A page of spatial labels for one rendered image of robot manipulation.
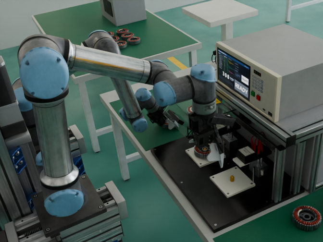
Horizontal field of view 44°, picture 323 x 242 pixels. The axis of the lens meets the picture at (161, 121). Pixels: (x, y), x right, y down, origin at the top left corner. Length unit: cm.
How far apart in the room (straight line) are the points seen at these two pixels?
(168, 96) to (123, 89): 69
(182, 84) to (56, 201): 51
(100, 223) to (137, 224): 125
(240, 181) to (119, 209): 61
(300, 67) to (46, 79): 100
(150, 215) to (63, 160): 171
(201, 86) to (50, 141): 47
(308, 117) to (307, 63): 22
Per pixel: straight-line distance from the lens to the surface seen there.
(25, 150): 157
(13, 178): 156
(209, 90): 122
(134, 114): 192
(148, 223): 278
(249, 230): 172
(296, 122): 168
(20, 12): 611
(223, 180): 188
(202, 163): 197
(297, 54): 176
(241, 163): 182
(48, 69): 102
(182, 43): 339
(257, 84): 168
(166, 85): 118
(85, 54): 120
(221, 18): 252
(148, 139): 222
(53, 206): 125
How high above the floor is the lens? 204
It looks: 33 degrees down
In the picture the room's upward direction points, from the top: 6 degrees counter-clockwise
